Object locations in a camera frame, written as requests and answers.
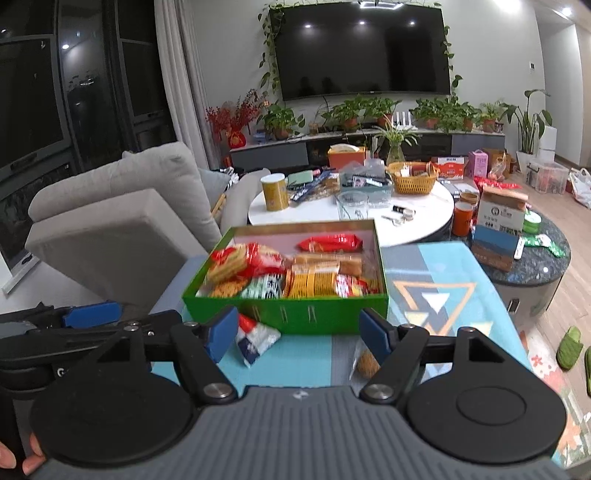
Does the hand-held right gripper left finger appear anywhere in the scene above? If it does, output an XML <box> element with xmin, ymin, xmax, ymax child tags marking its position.
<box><xmin>95</xmin><ymin>305</ymin><xmax>241</xmax><ymax>404</ymax></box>

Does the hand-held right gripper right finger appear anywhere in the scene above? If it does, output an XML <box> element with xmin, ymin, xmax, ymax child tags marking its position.
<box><xmin>359</xmin><ymin>308</ymin><xmax>506</xmax><ymax>404</ymax></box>

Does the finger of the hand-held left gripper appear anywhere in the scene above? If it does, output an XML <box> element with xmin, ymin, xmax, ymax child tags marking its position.
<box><xmin>32</xmin><ymin>301</ymin><xmax>123</xmax><ymax>330</ymax></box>
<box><xmin>115</xmin><ymin>309</ymin><xmax>184</xmax><ymax>346</ymax></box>

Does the green cardboard box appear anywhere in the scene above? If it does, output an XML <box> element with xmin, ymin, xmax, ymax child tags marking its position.
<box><xmin>182</xmin><ymin>219</ymin><xmax>390</xmax><ymax>337</ymax></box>

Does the clear packet of brown snacks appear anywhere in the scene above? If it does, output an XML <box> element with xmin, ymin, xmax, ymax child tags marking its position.
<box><xmin>351</xmin><ymin>343</ymin><xmax>383</xmax><ymax>380</ymax></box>

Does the person's left hand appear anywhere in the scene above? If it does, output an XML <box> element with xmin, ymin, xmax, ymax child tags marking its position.
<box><xmin>0</xmin><ymin>431</ymin><xmax>49</xmax><ymax>476</ymax></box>

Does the red white blue snack packet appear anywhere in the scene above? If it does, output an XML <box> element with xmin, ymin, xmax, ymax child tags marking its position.
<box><xmin>234</xmin><ymin>313</ymin><xmax>283</xmax><ymax>369</ymax></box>

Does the green and white snack packet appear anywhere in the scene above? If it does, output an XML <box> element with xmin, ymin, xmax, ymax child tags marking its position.
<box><xmin>239</xmin><ymin>272</ymin><xmax>285</xmax><ymax>300</ymax></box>

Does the grey sofa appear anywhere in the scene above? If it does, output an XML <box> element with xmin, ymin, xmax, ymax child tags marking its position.
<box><xmin>25</xmin><ymin>141</ymin><xmax>273</xmax><ymax>308</ymax></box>

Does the small red snack packet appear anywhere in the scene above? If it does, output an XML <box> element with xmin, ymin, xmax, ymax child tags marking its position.
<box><xmin>295</xmin><ymin>233</ymin><xmax>365</xmax><ymax>254</ymax></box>

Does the clear drinking glass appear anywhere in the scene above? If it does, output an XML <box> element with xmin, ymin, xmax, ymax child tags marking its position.
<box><xmin>337</xmin><ymin>191</ymin><xmax>369</xmax><ymax>222</ymax></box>

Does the white round coffee table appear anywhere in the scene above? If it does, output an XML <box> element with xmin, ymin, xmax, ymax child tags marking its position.
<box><xmin>248</xmin><ymin>178</ymin><xmax>456</xmax><ymax>248</ymax></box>

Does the orange jar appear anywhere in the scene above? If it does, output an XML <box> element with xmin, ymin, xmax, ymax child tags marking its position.
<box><xmin>452</xmin><ymin>202</ymin><xmax>475</xmax><ymax>237</ymax></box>

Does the yellow paper cup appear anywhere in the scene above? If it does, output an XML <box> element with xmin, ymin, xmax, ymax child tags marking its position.
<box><xmin>260</xmin><ymin>174</ymin><xmax>291</xmax><ymax>212</ymax></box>

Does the grey storage tray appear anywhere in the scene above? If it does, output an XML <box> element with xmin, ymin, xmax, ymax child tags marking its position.
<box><xmin>339</xmin><ymin>159</ymin><xmax>394</xmax><ymax>190</ymax></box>

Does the yellow woven basket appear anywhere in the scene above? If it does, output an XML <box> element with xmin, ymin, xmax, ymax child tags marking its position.
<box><xmin>386</xmin><ymin>161</ymin><xmax>440</xmax><ymax>195</ymax></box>

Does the dark round side table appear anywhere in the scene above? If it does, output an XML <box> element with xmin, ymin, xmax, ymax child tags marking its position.
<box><xmin>470</xmin><ymin>215</ymin><xmax>572</xmax><ymax>320</ymax></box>

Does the brown and blue carton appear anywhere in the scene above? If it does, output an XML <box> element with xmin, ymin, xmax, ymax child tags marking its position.
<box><xmin>470</xmin><ymin>186</ymin><xmax>528</xmax><ymax>272</ymax></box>

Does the floral floor rug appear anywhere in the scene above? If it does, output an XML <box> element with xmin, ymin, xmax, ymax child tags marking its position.
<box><xmin>516</xmin><ymin>318</ymin><xmax>591</xmax><ymax>470</ymax></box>

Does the orange box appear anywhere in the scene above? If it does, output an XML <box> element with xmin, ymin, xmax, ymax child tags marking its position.
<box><xmin>327</xmin><ymin>143</ymin><xmax>369</xmax><ymax>169</ymax></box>

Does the white and red box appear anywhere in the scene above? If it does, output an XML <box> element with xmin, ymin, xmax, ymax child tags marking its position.
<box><xmin>431</xmin><ymin>156</ymin><xmax>467</xmax><ymax>180</ymax></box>

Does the dark television cabinet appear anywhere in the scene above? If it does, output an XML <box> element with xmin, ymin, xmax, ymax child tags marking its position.
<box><xmin>228</xmin><ymin>131</ymin><xmax>507</xmax><ymax>170</ymax></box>

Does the plant in glass vase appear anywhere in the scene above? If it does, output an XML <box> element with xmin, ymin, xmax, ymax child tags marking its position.
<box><xmin>373</xmin><ymin>126</ymin><xmax>417</xmax><ymax>165</ymax></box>

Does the pink box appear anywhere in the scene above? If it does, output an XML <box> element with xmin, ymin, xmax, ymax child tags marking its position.
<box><xmin>467</xmin><ymin>150</ymin><xmax>489</xmax><ymax>179</ymax></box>

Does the dark glass sliding door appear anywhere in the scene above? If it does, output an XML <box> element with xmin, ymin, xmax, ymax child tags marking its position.
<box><xmin>0</xmin><ymin>0</ymin><xmax>180</xmax><ymax>274</ymax></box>

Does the red berry plant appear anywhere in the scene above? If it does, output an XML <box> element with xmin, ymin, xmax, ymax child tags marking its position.
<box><xmin>206</xmin><ymin>90</ymin><xmax>266</xmax><ymax>149</ymax></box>

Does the green potted plant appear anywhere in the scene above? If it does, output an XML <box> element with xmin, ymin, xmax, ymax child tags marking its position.
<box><xmin>365</xmin><ymin>97</ymin><xmax>403</xmax><ymax>129</ymax></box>
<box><xmin>322</xmin><ymin>97</ymin><xmax>370</xmax><ymax>133</ymax></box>
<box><xmin>478</xmin><ymin>101</ymin><xmax>507</xmax><ymax>134</ymax></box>
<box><xmin>410</xmin><ymin>96</ymin><xmax>481</xmax><ymax>133</ymax></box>
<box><xmin>260</xmin><ymin>104</ymin><xmax>306</xmax><ymax>141</ymax></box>

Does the clear plastic storage bin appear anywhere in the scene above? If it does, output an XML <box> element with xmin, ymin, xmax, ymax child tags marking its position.
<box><xmin>526</xmin><ymin>161</ymin><xmax>570</xmax><ymax>195</ymax></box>

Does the white plastic bag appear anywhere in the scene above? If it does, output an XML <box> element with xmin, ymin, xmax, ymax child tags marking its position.
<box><xmin>569</xmin><ymin>168</ymin><xmax>591</xmax><ymax>209</ymax></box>

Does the tall leafy floor plant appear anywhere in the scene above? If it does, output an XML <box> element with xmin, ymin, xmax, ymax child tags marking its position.
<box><xmin>502</xmin><ymin>89</ymin><xmax>554</xmax><ymax>156</ymax></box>

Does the black wall television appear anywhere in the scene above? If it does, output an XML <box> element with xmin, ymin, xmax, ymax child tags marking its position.
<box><xmin>274</xmin><ymin>2</ymin><xmax>452</xmax><ymax>101</ymax></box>

